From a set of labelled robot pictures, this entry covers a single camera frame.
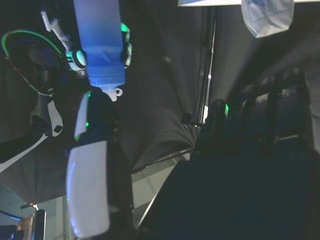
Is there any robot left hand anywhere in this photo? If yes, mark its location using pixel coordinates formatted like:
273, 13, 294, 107
65, 66, 320, 240

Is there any blue translucent water bottle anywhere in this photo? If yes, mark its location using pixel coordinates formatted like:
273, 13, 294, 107
73, 0, 127, 102

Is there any person's hand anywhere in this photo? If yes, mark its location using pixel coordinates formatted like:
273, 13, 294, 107
16, 213, 36, 233

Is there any black smartphone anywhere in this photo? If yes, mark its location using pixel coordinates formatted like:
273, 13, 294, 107
33, 209, 47, 240

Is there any grey umbrella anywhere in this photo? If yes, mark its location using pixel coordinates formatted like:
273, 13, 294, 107
241, 0, 295, 39

